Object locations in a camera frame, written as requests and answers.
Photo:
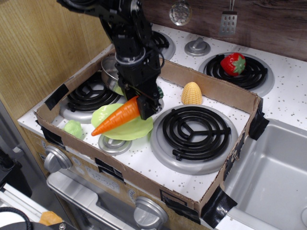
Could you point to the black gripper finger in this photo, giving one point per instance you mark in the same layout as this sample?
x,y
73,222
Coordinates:
x,y
129,93
147,107

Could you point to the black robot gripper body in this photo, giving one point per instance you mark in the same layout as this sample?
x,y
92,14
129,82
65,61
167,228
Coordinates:
x,y
139,71

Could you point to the orange toy carrot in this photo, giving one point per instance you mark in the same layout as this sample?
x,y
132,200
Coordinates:
x,y
124,114

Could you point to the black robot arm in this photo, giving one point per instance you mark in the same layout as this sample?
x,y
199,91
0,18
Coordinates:
x,y
122,20

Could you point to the light green plastic plate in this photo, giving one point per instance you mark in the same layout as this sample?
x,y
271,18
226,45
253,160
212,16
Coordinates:
x,y
134,129

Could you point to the silver metal pot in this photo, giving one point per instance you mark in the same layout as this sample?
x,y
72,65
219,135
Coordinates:
x,y
109,74

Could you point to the back left black burner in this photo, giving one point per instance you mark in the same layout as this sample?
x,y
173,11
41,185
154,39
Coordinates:
x,y
165,45

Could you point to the black burner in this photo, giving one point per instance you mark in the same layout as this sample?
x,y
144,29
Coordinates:
x,y
193,139
165,45
257,76
87,98

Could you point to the front left black burner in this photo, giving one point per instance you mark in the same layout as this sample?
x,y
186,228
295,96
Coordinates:
x,y
87,98

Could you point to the yellow toy corn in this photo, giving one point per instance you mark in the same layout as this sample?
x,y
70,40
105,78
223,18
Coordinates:
x,y
191,94

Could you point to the grey front stove knob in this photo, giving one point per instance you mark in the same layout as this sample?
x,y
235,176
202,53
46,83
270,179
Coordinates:
x,y
113,147

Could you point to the front right black burner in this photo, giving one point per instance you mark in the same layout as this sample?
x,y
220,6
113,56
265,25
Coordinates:
x,y
193,139

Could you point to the grey back stove knob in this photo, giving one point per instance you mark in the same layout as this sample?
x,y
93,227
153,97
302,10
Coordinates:
x,y
197,48

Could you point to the green toy lettuce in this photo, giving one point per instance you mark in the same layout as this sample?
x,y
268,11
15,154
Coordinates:
x,y
74,128

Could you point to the hanging silver strainer ladle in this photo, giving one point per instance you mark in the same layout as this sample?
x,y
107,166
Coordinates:
x,y
180,12

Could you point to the brown cardboard fence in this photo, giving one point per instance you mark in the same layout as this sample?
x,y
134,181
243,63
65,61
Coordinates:
x,y
138,171

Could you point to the red toy strawberry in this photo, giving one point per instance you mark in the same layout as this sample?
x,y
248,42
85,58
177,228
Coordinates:
x,y
233,64

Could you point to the grey left oven knob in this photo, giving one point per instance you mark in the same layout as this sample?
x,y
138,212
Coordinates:
x,y
56,160

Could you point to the grey oven knob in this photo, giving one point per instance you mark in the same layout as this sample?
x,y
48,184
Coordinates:
x,y
148,215
56,160

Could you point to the hanging silver spatula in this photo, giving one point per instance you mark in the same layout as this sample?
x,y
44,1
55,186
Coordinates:
x,y
228,21

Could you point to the back right black burner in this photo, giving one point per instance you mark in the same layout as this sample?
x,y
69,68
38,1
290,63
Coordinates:
x,y
257,76

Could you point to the grey right oven knob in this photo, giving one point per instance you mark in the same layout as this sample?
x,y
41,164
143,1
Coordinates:
x,y
148,215

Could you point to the grey toy sink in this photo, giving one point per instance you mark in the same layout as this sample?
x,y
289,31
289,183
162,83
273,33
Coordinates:
x,y
269,180

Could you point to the orange object bottom left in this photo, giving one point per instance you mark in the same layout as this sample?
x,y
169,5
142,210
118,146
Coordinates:
x,y
50,218

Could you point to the grey oven door handle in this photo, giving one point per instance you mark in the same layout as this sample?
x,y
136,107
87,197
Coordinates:
x,y
92,207

